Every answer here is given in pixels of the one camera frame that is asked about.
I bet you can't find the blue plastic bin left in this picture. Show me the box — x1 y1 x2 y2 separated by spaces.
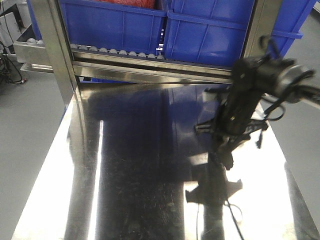
60 0 167 55

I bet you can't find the grey brake pad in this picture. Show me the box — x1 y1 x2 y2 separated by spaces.
217 148 234 171

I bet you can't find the stainless steel rack frame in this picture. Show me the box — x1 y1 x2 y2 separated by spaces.
13 0 278 111

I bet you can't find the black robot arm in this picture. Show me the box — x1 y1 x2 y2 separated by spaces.
195 35 320 155

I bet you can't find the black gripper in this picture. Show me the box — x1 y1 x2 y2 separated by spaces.
195 58 266 155

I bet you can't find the large blue plastic bin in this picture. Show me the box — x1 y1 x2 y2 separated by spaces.
163 0 316 67

